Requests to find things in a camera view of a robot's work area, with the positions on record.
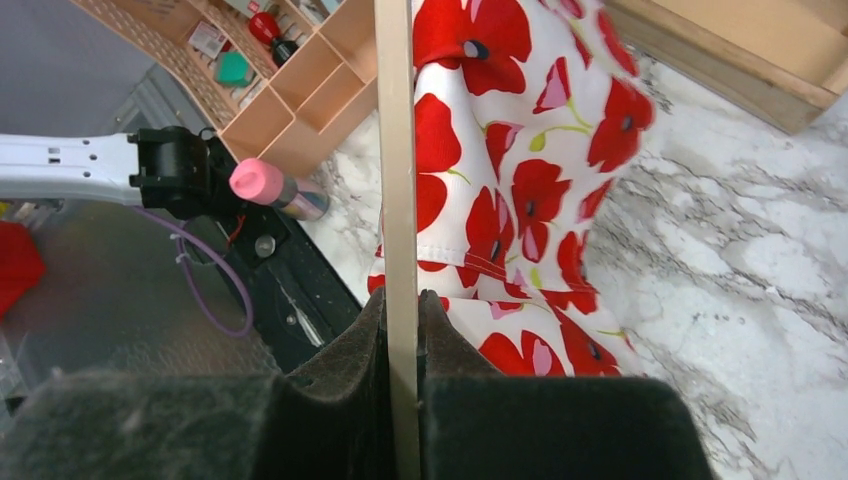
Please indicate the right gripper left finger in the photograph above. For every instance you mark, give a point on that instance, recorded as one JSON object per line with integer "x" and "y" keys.
{"x": 328, "y": 419}

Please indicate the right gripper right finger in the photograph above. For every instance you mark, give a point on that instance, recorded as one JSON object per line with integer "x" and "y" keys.
{"x": 477, "y": 423}

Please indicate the red poppy print cloth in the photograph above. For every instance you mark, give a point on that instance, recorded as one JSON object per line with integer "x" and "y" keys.
{"x": 526, "y": 113}

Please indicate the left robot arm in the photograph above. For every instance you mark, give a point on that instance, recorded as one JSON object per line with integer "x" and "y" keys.
{"x": 170, "y": 168}

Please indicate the pink capped bottle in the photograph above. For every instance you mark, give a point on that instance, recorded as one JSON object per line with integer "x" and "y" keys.
{"x": 259, "y": 182}

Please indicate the peach compartment tray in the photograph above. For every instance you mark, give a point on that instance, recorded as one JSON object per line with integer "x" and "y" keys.
{"x": 308, "y": 106}

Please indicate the red plastic bin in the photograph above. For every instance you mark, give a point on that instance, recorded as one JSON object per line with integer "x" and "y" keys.
{"x": 21, "y": 264}

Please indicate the peach plastic file organizer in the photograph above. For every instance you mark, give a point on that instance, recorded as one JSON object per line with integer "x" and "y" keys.
{"x": 162, "y": 30}

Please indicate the wooden clothes rack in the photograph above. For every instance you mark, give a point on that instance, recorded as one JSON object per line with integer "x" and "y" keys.
{"x": 785, "y": 62}

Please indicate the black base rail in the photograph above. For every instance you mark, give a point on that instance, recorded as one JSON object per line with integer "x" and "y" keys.
{"x": 293, "y": 300}

